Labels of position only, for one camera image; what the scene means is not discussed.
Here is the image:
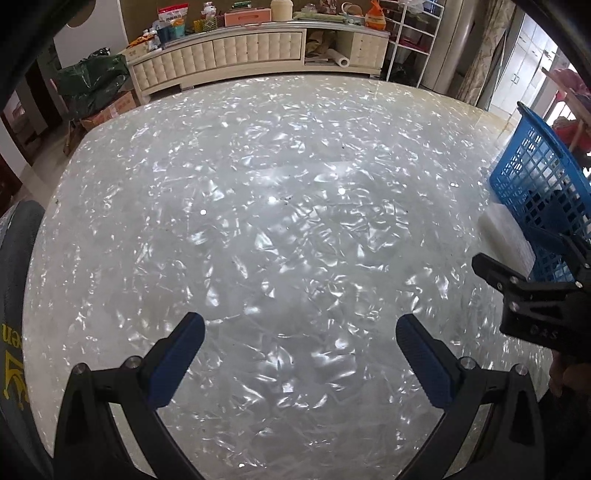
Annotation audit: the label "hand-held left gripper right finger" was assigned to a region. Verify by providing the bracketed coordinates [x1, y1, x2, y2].
[396, 314, 551, 480]

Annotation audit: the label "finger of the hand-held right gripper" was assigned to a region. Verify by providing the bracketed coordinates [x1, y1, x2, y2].
[472, 252, 563, 306]
[525, 224, 588, 288]

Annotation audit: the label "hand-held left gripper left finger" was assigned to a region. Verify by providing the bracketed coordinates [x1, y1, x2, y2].
[54, 311, 206, 480]

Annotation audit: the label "blue plastic basket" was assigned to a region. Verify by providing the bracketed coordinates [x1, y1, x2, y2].
[488, 102, 591, 283]

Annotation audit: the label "person's right hand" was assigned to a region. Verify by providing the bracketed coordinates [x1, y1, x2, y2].
[549, 353, 591, 398]

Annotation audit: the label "white cloth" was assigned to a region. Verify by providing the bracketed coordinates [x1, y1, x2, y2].
[479, 203, 540, 278]

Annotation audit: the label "red cloth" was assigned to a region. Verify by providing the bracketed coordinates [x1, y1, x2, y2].
[553, 117, 583, 149]

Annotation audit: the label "wooden clothes rack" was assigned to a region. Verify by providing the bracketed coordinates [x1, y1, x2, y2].
[542, 68, 591, 155]

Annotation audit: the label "black cloth yellow print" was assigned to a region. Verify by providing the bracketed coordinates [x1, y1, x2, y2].
[0, 200, 48, 480]

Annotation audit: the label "pink clothes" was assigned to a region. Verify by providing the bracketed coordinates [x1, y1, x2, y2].
[551, 68, 591, 95]

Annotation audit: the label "patterned curtain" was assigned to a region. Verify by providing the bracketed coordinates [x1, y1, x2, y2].
[461, 0, 528, 112]

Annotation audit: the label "silver column air conditioner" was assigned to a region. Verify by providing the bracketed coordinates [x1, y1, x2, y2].
[421, 0, 477, 92]

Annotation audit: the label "white metal shelf rack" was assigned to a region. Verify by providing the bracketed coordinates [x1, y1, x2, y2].
[385, 0, 440, 88]

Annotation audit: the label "printed cardboard box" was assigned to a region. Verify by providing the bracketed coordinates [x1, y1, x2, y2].
[80, 89, 138, 136]

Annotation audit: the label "green plastic bag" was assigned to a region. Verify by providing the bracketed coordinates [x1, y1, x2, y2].
[57, 52, 131, 121]

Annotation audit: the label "orange bag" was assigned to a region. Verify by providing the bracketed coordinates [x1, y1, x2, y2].
[364, 0, 389, 31]

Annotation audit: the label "cream tufted tv cabinet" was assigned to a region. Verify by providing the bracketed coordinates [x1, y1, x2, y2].
[126, 21, 392, 105]

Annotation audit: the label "green folded cloth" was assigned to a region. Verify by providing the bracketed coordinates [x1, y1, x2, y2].
[292, 9, 348, 22]

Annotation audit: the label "white red snack bag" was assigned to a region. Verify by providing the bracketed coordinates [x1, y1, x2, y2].
[156, 4, 191, 36]

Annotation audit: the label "pink box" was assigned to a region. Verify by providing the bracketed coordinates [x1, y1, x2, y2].
[224, 9, 267, 27]

